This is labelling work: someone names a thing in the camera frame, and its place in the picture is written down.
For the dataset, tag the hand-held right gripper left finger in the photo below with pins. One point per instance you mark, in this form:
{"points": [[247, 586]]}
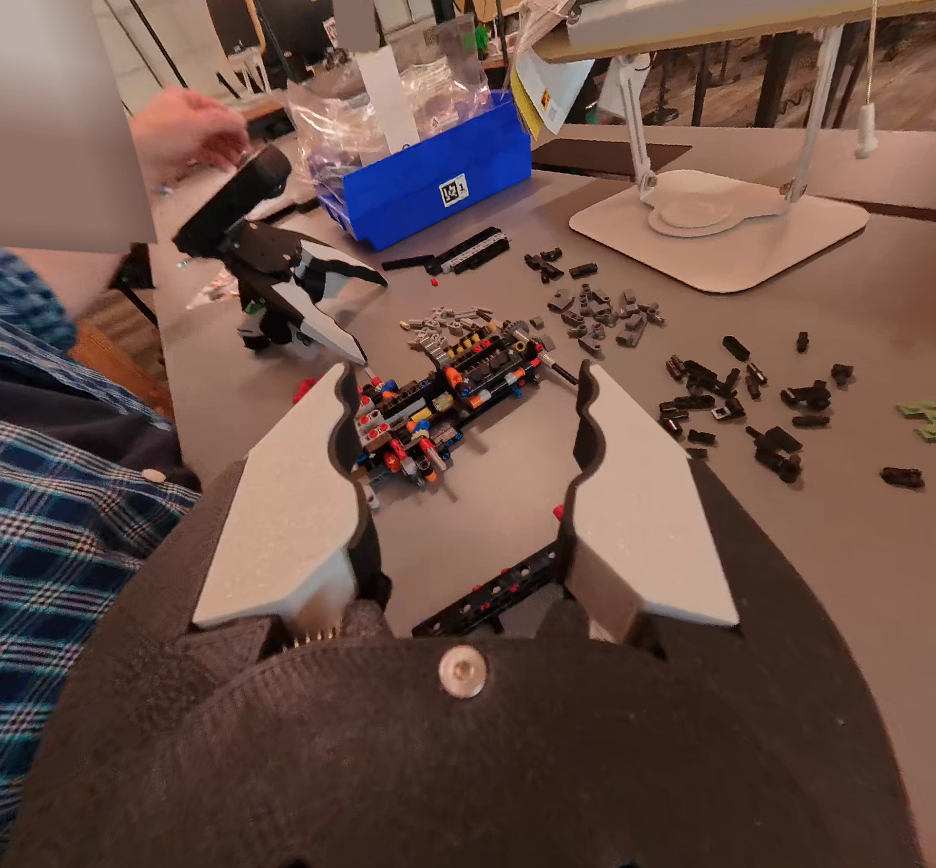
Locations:
{"points": [[292, 510]]}

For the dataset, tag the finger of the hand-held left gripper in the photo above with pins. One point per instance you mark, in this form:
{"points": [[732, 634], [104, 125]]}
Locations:
{"points": [[325, 270], [318, 320]]}

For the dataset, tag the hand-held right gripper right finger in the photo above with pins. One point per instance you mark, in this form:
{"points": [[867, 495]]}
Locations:
{"points": [[643, 517]]}

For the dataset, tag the pile of black lego pieces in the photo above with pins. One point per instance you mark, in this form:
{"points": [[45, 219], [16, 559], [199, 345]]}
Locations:
{"points": [[738, 407]]}

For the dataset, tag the multicoloured lego build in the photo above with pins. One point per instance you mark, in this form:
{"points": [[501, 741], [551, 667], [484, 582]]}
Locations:
{"points": [[468, 385]]}

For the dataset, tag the pile of red lego pieces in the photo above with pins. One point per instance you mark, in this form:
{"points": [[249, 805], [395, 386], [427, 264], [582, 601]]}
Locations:
{"points": [[303, 391]]}

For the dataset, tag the pile of light grey lego pieces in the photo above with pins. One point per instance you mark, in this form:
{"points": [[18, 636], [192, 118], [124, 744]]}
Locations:
{"points": [[446, 331]]}

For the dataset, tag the black grey lego beam assembly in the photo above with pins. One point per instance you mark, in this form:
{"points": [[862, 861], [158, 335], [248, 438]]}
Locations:
{"points": [[472, 250]]}

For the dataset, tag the black lego beam red pins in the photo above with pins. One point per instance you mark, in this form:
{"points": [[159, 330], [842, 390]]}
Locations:
{"points": [[482, 601]]}

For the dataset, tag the pile of dark grey lego pieces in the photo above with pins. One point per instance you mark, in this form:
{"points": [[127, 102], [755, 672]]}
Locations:
{"points": [[607, 316]]}

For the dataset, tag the single black lego pin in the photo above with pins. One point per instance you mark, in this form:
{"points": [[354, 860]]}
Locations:
{"points": [[903, 477]]}

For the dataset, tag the green lego piece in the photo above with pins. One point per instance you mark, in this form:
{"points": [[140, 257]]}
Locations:
{"points": [[918, 411]]}

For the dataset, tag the person's left hand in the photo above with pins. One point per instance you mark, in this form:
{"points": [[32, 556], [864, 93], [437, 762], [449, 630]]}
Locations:
{"points": [[186, 129]]}

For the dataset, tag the clear plastic wrapper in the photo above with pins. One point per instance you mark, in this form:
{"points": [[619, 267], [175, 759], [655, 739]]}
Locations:
{"points": [[212, 292]]}

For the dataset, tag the blue bin with tag label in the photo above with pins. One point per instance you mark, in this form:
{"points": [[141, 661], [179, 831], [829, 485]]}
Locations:
{"points": [[417, 188]]}

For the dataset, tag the clear plastic bags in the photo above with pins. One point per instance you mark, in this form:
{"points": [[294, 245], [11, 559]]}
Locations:
{"points": [[329, 122]]}

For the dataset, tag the white paper card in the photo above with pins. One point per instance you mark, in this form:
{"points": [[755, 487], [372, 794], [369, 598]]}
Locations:
{"points": [[387, 100]]}

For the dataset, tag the black computer monitor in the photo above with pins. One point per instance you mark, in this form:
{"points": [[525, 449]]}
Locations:
{"points": [[292, 13]]}

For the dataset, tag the blue plaid shirt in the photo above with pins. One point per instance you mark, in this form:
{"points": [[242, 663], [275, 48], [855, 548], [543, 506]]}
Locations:
{"points": [[58, 532]]}

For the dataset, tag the yellow white paper leaflet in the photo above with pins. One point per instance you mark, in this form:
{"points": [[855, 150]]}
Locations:
{"points": [[545, 100]]}

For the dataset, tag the white lamp stand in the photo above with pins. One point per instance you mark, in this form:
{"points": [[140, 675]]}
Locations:
{"points": [[731, 254]]}

